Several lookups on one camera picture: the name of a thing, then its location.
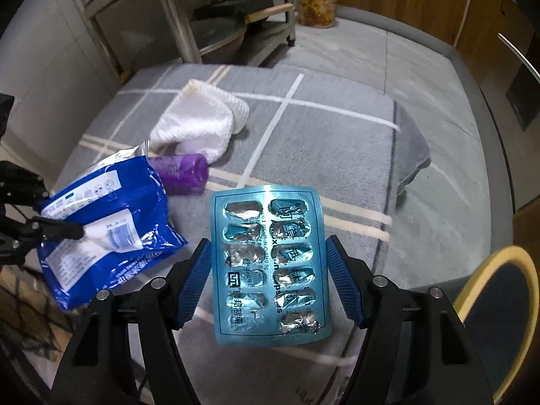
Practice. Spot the white towel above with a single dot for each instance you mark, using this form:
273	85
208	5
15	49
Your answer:
198	122

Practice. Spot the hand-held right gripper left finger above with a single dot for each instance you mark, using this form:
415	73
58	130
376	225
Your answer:
192	291

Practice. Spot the purple bottle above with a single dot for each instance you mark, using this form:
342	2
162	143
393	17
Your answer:
181	173

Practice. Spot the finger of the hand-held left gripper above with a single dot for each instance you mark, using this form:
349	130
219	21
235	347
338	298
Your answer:
59	228
21	181

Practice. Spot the teal blister pack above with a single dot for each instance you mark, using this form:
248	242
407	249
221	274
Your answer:
270	261

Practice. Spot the grey checked mat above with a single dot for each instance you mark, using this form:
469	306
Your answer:
337	143

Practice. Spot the wok with glass lid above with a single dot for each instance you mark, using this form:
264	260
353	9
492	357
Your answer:
219	36

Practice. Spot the metal rack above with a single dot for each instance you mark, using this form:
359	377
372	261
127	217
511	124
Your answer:
171	8

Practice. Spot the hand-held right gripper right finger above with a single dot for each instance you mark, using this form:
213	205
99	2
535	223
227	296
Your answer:
344	287

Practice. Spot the patterned bucket with plastic bag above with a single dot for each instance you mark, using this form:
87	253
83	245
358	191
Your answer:
316	2

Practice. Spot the blue and white wipes packet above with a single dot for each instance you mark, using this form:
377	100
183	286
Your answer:
139	202

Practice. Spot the yellow rimmed chair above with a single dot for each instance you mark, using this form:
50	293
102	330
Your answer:
498	303

